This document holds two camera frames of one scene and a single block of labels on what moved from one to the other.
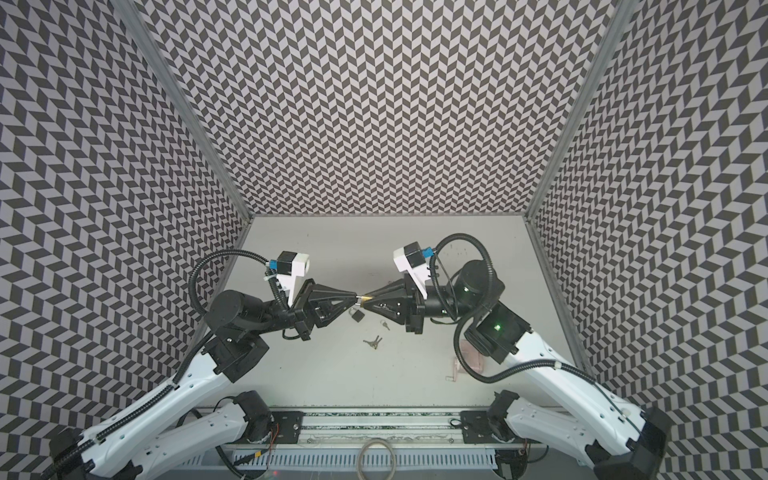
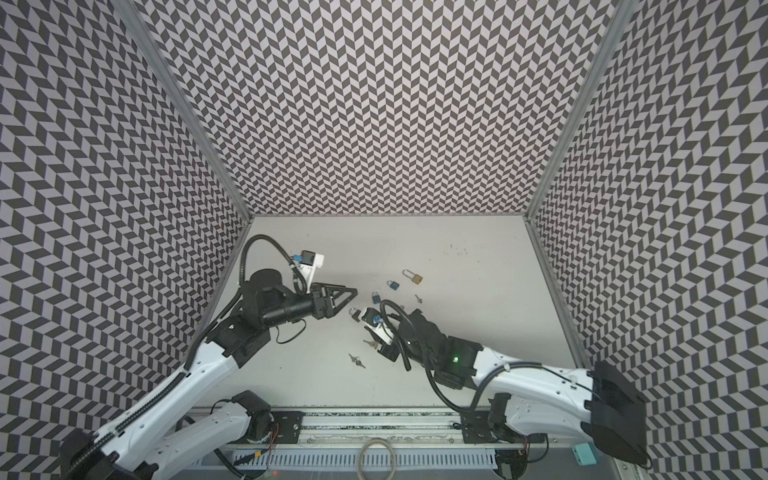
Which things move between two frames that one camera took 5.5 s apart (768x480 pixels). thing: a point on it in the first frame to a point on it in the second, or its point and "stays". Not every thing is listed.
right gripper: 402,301 to 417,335
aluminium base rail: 456,428 stays
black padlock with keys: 357,315 stays
